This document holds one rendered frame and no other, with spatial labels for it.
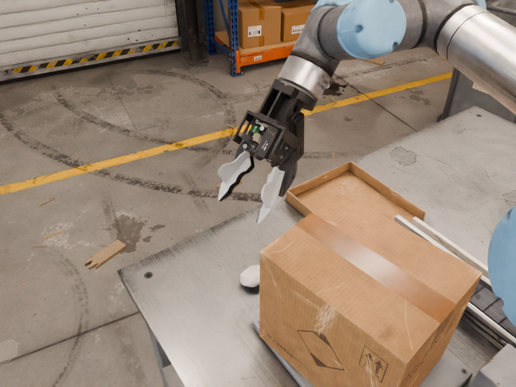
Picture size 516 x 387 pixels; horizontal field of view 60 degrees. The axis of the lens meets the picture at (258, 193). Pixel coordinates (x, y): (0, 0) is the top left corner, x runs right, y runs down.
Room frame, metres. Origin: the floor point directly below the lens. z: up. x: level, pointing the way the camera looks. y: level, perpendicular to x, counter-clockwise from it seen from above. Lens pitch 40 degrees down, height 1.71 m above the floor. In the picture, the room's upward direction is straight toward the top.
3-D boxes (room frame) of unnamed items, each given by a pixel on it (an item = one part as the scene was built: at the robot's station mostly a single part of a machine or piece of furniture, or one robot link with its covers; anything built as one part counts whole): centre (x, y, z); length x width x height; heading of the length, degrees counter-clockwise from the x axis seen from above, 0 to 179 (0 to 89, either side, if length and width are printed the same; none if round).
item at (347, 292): (0.52, -0.19, 0.99); 0.30 x 0.24 x 0.27; 44
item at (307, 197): (0.97, -0.28, 0.85); 0.30 x 0.26 x 0.04; 35
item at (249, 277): (0.72, 0.01, 0.85); 0.08 x 0.07 x 0.04; 102
